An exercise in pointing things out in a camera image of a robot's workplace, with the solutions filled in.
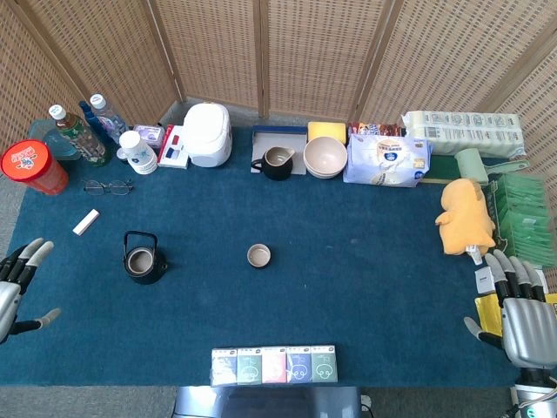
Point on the eyeglasses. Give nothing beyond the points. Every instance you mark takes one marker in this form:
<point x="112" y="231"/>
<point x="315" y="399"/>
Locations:
<point x="116" y="188"/>

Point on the black ceramic pitcher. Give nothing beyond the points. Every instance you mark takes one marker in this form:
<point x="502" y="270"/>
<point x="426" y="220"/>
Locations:
<point x="278" y="170"/>

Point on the yellow packet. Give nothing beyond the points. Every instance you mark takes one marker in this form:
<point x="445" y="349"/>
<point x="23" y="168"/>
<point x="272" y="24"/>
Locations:
<point x="489" y="315"/>

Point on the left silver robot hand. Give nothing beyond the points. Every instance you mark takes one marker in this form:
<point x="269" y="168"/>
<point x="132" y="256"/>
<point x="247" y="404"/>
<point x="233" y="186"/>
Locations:
<point x="9" y="300"/>

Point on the white eraser block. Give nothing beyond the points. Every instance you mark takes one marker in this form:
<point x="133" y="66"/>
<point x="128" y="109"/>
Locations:
<point x="85" y="222"/>

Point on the white tissue pack bundle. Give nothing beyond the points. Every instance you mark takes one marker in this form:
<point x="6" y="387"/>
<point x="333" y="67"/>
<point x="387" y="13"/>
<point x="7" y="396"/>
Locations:
<point x="463" y="130"/>

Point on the black tea cup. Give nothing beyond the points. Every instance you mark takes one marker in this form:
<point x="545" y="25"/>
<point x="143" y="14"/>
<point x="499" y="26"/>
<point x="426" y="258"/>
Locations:
<point x="259" y="255"/>

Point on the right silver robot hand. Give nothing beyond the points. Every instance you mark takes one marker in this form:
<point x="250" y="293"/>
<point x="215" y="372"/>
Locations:
<point x="528" y="331"/>

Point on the blue spray bottle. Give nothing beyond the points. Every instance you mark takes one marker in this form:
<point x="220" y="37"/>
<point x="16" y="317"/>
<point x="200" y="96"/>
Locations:
<point x="93" y="124"/>

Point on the box of green packets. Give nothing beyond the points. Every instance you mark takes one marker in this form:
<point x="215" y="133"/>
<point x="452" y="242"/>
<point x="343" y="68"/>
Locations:
<point x="522" y="217"/>

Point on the grey tray with blue edge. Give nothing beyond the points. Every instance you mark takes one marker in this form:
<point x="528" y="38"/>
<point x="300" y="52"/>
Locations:
<point x="260" y="143"/>

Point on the small white box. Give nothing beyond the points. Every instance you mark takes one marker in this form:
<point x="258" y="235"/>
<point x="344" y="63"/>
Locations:
<point x="484" y="281"/>

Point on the red white box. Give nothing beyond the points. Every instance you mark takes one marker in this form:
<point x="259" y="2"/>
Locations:
<point x="172" y="150"/>

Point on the purple box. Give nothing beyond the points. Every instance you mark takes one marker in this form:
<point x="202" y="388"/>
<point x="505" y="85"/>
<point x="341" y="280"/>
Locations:
<point x="148" y="135"/>

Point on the blue carpet mat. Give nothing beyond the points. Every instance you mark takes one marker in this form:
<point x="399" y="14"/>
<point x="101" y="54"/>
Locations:
<point x="278" y="305"/>

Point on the dark robot base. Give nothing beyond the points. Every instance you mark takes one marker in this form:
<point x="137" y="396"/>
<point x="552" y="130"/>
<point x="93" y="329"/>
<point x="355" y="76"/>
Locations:
<point x="265" y="402"/>

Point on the red canister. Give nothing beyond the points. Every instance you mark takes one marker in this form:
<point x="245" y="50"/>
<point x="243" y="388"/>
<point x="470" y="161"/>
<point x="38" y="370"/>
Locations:
<point x="32" y="167"/>

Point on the teal plastic container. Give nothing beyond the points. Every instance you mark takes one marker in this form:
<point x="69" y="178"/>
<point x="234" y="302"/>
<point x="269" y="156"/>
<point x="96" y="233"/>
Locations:
<point x="43" y="135"/>

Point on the blue tissue pack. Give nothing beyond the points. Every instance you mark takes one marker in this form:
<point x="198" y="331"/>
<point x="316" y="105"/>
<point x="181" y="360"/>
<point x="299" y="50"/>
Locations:
<point x="224" y="368"/>
<point x="299" y="366"/>

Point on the black cast iron teapot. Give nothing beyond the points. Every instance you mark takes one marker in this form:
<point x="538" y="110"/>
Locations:
<point x="143" y="272"/>

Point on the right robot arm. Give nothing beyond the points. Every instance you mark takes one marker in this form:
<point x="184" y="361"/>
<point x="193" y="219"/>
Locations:
<point x="537" y="394"/>

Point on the green yellow scouring sponge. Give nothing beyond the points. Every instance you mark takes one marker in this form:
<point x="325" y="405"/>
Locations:
<point x="441" y="170"/>

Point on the pale blue plastic bag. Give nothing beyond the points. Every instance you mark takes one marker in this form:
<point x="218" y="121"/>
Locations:
<point x="385" y="161"/>

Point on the clear water bottle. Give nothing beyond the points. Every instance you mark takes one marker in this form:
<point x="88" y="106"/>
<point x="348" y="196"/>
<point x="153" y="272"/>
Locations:
<point x="109" y="119"/>

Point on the white jar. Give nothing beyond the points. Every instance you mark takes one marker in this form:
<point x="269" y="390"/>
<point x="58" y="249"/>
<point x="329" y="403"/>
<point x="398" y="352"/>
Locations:
<point x="138" y="154"/>

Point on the pink tissue pack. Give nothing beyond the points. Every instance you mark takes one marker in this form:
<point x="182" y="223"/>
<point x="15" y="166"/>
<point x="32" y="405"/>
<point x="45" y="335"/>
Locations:
<point x="274" y="367"/>

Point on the green lint roller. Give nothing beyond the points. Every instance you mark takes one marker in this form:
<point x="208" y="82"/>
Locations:
<point x="472" y="165"/>

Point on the green tea bottle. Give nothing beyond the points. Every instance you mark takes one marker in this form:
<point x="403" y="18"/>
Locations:
<point x="80" y="137"/>

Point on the white rice cooker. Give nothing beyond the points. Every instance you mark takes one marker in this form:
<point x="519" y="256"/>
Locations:
<point x="206" y="135"/>

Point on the woven folding screen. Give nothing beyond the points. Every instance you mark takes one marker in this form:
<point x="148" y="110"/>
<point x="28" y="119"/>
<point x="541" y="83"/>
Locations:
<point x="304" y="52"/>

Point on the yellow plush toy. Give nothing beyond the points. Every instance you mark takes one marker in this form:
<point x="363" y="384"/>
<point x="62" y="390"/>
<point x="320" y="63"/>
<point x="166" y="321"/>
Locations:
<point x="465" y="217"/>

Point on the green tissue pack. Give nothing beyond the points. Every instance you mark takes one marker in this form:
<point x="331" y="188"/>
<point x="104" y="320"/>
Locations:
<point x="324" y="366"/>
<point x="249" y="368"/>

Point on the red brown snack bag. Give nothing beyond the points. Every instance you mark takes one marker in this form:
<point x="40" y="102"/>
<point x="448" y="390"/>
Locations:
<point x="376" y="129"/>

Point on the small white tag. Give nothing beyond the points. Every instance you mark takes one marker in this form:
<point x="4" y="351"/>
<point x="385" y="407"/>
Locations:
<point x="474" y="254"/>

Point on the beige bowl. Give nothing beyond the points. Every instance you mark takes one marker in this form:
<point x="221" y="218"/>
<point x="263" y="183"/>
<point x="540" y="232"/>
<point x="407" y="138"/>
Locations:
<point x="324" y="152"/>
<point x="324" y="175"/>

